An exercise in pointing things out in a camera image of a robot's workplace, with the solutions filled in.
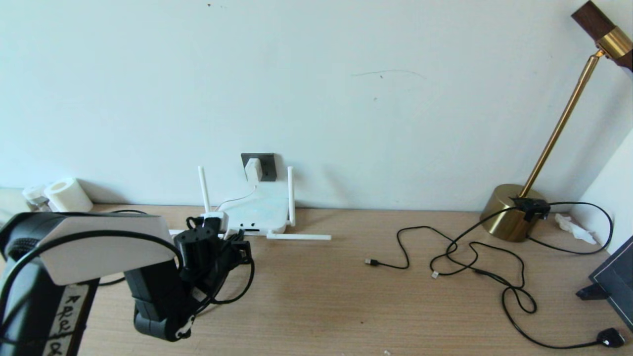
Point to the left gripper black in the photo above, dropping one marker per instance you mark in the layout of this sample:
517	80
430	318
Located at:
237	252

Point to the grey wall socket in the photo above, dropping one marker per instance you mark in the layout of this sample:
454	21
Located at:
269	167

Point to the white power adapter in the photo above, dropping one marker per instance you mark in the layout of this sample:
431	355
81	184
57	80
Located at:
253	169

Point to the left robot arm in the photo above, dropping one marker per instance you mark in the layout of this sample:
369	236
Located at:
99	252

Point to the white toilet paper roll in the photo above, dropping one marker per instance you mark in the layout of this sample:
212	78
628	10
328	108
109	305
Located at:
69	196

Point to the black clip on lamp base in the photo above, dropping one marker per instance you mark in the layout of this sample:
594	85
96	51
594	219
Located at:
531	205

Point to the black clip stand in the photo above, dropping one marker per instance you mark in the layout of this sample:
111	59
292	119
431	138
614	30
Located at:
591	292

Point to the white router with antennas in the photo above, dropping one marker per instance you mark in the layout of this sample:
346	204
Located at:
262	212

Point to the crumpled white tissue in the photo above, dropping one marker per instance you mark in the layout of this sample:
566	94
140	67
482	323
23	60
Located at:
573	228

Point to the small clear jar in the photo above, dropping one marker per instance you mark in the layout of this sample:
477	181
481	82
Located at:
34	195

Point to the brass desk lamp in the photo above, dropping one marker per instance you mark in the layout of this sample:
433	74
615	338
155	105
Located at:
504	217

